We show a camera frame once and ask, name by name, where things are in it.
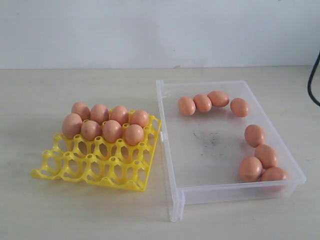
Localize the yellow plastic egg tray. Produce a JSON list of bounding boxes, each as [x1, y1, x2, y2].
[[31, 115, 162, 192]]

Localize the brown egg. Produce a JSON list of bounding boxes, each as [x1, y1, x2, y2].
[[178, 96, 196, 116], [71, 101, 91, 121], [80, 120, 102, 141], [261, 167, 289, 182], [62, 113, 83, 139], [207, 90, 230, 108], [230, 97, 250, 118], [130, 109, 150, 128], [239, 156, 263, 182], [244, 124, 266, 148], [102, 119, 123, 143], [254, 144, 278, 170], [193, 94, 212, 113], [110, 105, 129, 126], [124, 124, 145, 146], [90, 103, 110, 125]]

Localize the black camera cable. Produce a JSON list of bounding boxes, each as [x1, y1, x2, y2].
[[307, 52, 320, 106]]

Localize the clear plastic storage box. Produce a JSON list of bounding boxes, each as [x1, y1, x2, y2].
[[156, 80, 306, 222]]

